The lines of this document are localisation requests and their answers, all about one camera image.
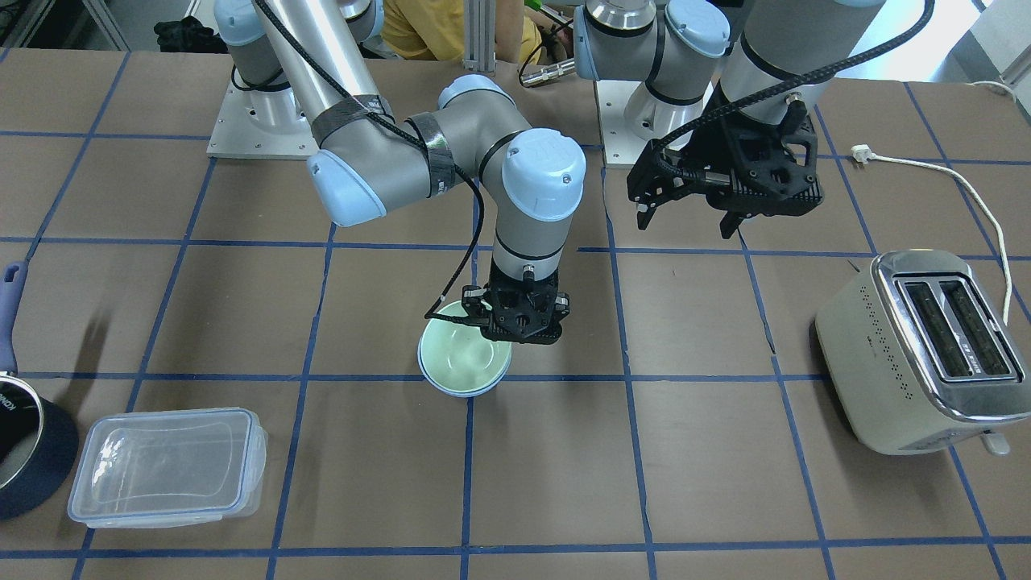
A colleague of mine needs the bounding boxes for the dark blue saucepan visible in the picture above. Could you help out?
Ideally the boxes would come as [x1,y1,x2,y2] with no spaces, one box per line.
[1,261,80,520]

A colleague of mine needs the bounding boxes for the aluminium frame post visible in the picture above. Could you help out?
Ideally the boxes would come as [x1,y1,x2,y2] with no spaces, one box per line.
[462,0,496,77]

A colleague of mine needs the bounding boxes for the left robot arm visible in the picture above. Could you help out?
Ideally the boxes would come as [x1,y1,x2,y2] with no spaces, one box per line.
[572,1,882,238]

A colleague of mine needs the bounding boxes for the silver two-slot toaster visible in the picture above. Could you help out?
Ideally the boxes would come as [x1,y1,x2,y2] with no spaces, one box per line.
[814,249,1030,456]

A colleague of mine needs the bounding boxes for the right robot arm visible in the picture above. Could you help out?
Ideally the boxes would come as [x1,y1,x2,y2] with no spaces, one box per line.
[213,1,586,345]

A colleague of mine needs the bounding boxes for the green bowl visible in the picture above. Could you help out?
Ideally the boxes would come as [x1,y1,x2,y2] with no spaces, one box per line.
[415,319,512,359]

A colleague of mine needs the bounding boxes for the clear plastic food container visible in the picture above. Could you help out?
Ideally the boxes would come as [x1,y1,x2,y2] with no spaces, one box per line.
[67,408,267,528]

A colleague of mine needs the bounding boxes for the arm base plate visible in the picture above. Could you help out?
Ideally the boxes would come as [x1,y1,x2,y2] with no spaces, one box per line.
[206,73,319,160]
[594,81,718,168]

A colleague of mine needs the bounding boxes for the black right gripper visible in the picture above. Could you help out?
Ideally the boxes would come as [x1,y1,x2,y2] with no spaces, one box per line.
[450,269,570,345]

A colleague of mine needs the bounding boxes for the blue bowl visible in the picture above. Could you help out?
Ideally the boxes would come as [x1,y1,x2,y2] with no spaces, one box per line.
[417,353,512,399]

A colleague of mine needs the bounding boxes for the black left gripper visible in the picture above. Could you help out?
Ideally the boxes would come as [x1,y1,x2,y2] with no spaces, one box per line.
[627,100,824,239]

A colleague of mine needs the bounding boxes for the white toaster power cord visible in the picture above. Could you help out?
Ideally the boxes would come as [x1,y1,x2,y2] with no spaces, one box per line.
[851,81,1031,325]

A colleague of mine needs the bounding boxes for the person in yellow shirt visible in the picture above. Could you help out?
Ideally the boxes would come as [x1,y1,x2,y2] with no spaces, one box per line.
[383,1,573,64]

